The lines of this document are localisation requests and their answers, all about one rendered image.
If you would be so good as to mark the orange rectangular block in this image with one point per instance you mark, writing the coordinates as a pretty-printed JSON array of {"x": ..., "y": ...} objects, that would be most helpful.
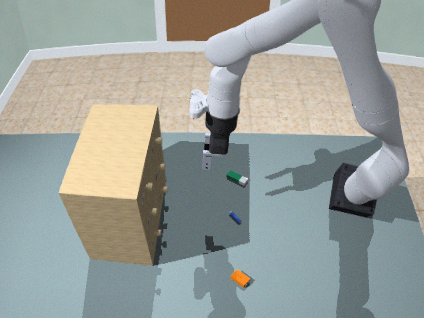
[{"x": 240, "y": 278}]

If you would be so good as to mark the wooden drawer front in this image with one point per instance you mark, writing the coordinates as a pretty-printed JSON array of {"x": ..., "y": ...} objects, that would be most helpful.
[
  {"x": 154, "y": 141},
  {"x": 153, "y": 237},
  {"x": 158, "y": 167},
  {"x": 160, "y": 193},
  {"x": 145, "y": 187},
  {"x": 148, "y": 215}
]

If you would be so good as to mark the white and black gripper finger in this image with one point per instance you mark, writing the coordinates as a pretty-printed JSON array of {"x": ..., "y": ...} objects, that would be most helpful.
[
  {"x": 207, "y": 141},
  {"x": 207, "y": 159}
]

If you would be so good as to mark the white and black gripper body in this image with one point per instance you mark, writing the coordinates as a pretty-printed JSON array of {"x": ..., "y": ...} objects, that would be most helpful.
[{"x": 221, "y": 118}]

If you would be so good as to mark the light wooden chest of drawers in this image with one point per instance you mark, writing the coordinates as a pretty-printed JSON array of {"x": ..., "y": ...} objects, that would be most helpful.
[{"x": 101, "y": 185}]

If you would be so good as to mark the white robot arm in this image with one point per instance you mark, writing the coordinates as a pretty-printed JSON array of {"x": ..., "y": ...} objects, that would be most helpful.
[{"x": 349, "y": 25}]

